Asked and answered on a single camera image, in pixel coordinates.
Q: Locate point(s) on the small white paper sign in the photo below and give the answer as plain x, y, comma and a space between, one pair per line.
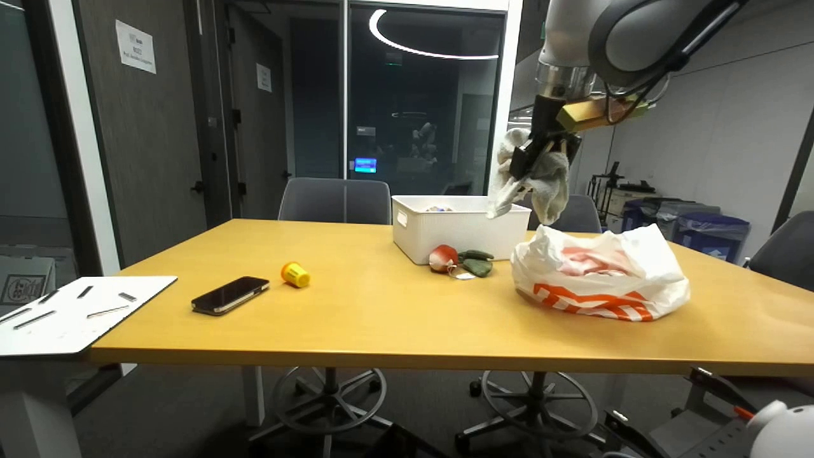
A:
266, 78

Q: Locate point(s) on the red radish toy green leaves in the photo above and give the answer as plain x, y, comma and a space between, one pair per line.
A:
444, 257

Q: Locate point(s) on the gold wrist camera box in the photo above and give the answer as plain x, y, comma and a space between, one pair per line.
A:
586, 116

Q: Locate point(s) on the white board sheet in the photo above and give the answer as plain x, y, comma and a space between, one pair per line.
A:
77, 327

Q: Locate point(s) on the blue storage bin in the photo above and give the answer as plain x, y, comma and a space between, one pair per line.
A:
649, 215
714, 233

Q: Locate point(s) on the dark grey office chair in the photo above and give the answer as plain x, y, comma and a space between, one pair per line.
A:
586, 218

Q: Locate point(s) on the black equipment stand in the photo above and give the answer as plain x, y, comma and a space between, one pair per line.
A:
606, 187

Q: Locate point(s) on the blue lit screen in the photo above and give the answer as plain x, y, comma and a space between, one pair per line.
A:
366, 167

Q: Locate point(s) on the white plastic bag orange print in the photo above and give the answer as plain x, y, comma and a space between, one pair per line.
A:
598, 270

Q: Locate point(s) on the small yellow cup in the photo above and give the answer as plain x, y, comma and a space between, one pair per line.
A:
296, 274

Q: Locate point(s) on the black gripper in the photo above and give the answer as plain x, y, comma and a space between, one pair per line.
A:
550, 117

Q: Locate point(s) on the white plastic bin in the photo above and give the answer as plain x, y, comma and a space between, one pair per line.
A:
448, 229

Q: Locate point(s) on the large white paper sign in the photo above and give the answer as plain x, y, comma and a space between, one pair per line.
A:
137, 46

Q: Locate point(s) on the black smartphone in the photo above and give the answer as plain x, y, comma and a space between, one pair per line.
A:
229, 293

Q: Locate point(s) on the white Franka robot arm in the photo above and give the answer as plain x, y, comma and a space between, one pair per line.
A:
626, 34

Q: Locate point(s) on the white rounded object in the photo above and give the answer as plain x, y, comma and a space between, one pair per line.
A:
780, 429

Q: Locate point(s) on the dark marker pen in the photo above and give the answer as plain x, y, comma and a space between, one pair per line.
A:
106, 312
46, 295
84, 290
129, 295
34, 319

